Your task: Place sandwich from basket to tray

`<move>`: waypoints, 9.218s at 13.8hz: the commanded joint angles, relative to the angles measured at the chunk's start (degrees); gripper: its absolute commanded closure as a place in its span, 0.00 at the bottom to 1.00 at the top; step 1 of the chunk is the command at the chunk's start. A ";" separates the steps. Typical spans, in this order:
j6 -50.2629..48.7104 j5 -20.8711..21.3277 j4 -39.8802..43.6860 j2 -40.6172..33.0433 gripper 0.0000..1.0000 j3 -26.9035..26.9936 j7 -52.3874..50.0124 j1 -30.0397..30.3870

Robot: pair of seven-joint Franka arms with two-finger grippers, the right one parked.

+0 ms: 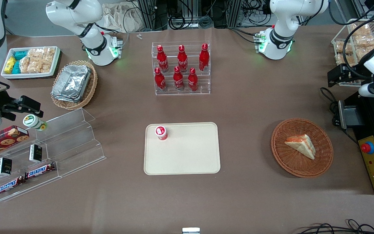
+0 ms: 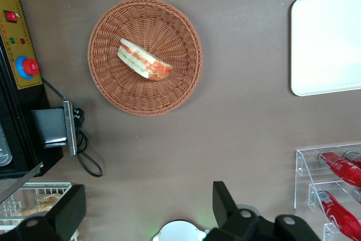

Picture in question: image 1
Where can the white grey device edge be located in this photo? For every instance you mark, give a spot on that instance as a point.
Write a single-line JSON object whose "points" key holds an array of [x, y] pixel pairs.
{"points": [[191, 230]]}

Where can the yellow snack packet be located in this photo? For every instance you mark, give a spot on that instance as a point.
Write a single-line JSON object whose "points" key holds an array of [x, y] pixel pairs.
{"points": [[10, 65]]}

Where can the oval light wicker basket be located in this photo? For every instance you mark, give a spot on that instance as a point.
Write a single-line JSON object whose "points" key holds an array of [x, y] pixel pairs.
{"points": [[91, 87]]}

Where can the aluminium foil tray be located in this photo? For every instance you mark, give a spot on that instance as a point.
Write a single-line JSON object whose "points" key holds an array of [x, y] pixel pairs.
{"points": [[71, 79], [64, 98]]}

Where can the white power strip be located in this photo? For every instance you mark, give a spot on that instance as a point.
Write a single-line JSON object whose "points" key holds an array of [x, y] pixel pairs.
{"points": [[255, 19]]}

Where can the red white-lid cup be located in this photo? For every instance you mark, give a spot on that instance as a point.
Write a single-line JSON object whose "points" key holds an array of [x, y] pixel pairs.
{"points": [[161, 132]]}

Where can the clear acrylic stepped shelf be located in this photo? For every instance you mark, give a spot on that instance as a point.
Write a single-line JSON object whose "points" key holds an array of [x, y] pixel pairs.
{"points": [[44, 185], [76, 146]]}

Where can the black control box yellow panel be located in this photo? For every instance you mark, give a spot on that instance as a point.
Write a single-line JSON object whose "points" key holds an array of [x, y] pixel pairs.
{"points": [[373, 165]]}

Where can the round brown wicker basket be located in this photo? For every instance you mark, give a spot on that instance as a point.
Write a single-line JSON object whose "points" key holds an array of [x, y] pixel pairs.
{"points": [[291, 162]]}

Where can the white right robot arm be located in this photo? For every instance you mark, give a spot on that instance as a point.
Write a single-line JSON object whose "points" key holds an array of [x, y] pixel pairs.
{"points": [[76, 16]]}

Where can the clear rice cracker bag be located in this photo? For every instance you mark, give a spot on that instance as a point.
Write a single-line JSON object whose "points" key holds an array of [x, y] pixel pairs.
{"points": [[48, 58], [35, 60], [24, 65]]}

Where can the clear acrylic bottle rack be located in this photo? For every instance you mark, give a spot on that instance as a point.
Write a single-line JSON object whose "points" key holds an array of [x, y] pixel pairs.
{"points": [[203, 83]]}

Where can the green-lid white cup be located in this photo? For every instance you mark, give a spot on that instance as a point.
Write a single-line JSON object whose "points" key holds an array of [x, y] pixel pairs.
{"points": [[32, 121]]}

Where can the red cola bottle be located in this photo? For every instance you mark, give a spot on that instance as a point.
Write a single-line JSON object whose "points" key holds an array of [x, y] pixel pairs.
{"points": [[204, 58], [160, 81], [192, 81], [182, 60], [162, 60], [178, 80]]}

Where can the bagged fried snack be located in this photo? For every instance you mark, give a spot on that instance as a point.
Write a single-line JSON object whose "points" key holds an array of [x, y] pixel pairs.
{"points": [[343, 47], [360, 30], [342, 59], [367, 41], [362, 53]]}

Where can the cream plastic tray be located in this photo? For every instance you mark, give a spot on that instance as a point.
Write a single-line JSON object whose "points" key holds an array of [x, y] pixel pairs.
{"points": [[190, 152]]}

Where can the beige cloth bag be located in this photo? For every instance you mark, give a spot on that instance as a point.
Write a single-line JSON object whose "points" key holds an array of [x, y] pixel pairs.
{"points": [[118, 16]]}

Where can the white rectangular snack tray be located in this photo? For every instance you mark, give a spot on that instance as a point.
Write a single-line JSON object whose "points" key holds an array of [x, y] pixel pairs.
{"points": [[31, 75]]}

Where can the small black box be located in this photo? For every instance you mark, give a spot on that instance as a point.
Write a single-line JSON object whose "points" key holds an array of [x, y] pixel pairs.
{"points": [[35, 153], [4, 166]]}

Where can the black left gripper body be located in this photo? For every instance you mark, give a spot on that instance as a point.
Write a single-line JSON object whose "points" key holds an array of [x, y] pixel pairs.
{"points": [[352, 72]]}

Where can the teal snack packet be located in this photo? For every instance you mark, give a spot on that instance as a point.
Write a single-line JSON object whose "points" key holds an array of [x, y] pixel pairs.
{"points": [[17, 67], [20, 55]]}

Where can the aluminium frame post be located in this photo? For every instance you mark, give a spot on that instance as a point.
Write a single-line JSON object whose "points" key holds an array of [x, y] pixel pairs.
{"points": [[146, 14], [234, 13]]}

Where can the triangular sandwich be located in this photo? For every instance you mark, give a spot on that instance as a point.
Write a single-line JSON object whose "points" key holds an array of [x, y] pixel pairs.
{"points": [[302, 145]]}

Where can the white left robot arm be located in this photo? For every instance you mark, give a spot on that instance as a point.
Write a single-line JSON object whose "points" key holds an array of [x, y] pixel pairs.
{"points": [[281, 19]]}

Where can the Snickers chocolate bar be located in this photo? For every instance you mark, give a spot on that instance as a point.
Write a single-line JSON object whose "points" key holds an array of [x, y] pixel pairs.
{"points": [[40, 171], [9, 186]]}

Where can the grey black metal bracket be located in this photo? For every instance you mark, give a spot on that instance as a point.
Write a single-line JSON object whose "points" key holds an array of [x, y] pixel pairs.
{"points": [[349, 115]]}

